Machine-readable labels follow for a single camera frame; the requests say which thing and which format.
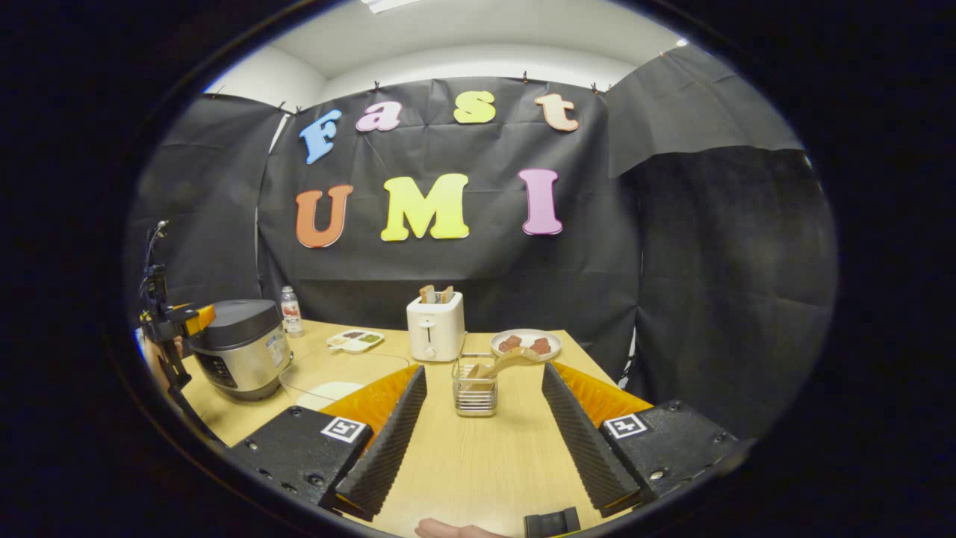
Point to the wooden spoon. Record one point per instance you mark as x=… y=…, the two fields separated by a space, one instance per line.
x=511 y=357

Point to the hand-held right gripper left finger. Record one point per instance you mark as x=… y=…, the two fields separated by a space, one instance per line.
x=388 y=448

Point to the small clear bottle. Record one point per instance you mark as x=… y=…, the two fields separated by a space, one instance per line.
x=292 y=314

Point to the white divided sauce dish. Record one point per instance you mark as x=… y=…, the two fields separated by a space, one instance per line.
x=355 y=341

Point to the grey rice cooker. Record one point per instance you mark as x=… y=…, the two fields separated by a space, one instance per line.
x=239 y=347

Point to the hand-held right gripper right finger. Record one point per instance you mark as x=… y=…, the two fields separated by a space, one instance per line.
x=586 y=448

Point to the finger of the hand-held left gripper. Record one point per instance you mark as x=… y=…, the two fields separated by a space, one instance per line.
x=196 y=317

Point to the ceiling light panel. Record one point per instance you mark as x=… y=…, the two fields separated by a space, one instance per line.
x=388 y=4

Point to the white round plate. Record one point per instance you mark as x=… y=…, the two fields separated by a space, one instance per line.
x=526 y=332

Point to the black backdrop cloth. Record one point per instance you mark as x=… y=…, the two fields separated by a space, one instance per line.
x=448 y=261

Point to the red meat piece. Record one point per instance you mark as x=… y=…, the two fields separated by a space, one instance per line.
x=540 y=346
x=510 y=344

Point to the white toaster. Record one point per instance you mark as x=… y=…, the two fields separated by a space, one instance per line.
x=437 y=332

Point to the toast slice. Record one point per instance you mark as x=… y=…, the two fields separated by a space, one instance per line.
x=427 y=294
x=447 y=294

